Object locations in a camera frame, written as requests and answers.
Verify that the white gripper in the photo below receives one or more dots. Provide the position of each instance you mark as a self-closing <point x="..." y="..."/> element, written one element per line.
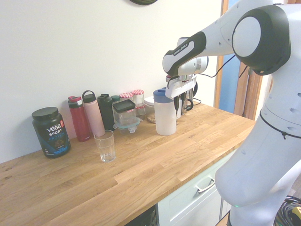
<point x="179" y="86"/>

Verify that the white pitcher with blue lid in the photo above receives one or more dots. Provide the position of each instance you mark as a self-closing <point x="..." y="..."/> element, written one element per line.
<point x="164" y="117"/>

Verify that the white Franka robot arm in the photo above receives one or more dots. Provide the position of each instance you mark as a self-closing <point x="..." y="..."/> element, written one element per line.
<point x="258" y="117"/>

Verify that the pink water bottle black cap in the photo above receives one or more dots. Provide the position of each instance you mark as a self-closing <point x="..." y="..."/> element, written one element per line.
<point x="94" y="115"/>

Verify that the red water bottle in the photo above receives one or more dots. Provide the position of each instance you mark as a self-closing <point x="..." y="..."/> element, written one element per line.
<point x="78" y="120"/>

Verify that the clear canister with white lid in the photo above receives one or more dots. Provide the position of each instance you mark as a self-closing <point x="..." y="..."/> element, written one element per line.
<point x="150" y="106"/>

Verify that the jar with red checked lid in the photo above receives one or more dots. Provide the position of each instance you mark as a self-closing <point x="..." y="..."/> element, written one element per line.
<point x="126" y="96"/>
<point x="140" y="111"/>
<point x="137" y="96"/>

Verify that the clear square container black lid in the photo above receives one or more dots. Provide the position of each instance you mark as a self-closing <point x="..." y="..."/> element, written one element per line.
<point x="124" y="113"/>

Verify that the glass food container blue lid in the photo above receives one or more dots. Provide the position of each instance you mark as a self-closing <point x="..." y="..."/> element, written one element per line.
<point x="128" y="127"/>

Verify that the green lidded bottle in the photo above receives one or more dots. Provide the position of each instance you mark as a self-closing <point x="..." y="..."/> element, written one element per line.
<point x="115" y="98"/>

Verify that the black shaker bottle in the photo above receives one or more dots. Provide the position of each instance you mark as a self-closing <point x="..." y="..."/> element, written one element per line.
<point x="105" y="113"/>

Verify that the clear faceted drinking glass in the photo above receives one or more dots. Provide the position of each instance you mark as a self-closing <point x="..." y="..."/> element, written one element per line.
<point x="105" y="146"/>

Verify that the white cabinet drawer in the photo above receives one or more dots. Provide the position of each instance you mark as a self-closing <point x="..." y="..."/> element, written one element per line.
<point x="188" y="202"/>

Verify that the black Vega protein tub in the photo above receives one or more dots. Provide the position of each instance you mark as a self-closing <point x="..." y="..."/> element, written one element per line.
<point x="50" y="131"/>

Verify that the wooden door frame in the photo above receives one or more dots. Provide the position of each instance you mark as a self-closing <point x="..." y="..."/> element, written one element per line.
<point x="252" y="94"/>

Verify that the black round wall clock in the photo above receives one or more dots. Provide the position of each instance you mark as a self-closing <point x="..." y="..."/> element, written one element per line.
<point x="143" y="2"/>

